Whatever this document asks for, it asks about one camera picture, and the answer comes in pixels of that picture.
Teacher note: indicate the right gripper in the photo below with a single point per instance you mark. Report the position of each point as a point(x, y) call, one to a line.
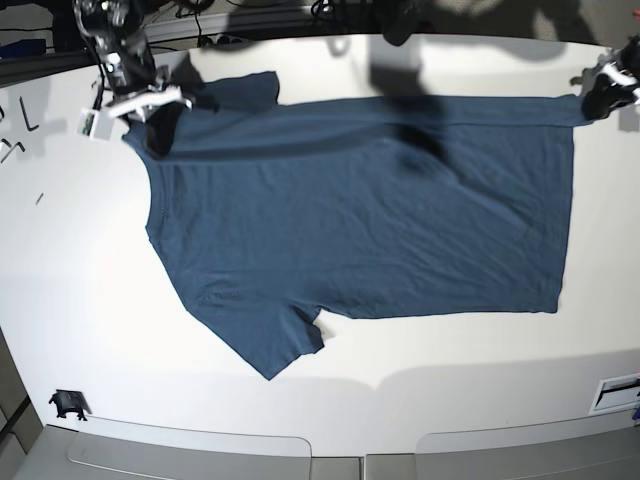
point(130, 73)

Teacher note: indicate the blue T-shirt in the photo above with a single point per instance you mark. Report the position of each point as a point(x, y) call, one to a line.
point(263, 215)

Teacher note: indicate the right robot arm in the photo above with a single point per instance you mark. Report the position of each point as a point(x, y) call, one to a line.
point(108, 26)

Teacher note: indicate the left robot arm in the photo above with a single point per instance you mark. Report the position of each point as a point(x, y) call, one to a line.
point(626, 60)

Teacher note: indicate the long silver hex key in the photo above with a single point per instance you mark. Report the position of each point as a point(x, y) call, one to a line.
point(28, 124)

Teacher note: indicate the blue box in background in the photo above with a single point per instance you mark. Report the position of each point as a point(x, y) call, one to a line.
point(24, 48)

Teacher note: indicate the silver hex key pair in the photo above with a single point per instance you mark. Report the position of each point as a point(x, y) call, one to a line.
point(8, 148)

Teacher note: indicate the black plastic clip part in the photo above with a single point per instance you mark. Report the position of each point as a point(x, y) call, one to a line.
point(70, 402)

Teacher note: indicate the right grey chair back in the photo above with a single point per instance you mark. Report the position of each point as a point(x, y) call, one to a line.
point(597, 447)

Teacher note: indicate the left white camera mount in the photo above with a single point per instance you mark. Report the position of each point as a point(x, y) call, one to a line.
point(625, 80)

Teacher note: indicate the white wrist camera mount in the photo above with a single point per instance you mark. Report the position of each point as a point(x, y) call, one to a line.
point(97, 124)

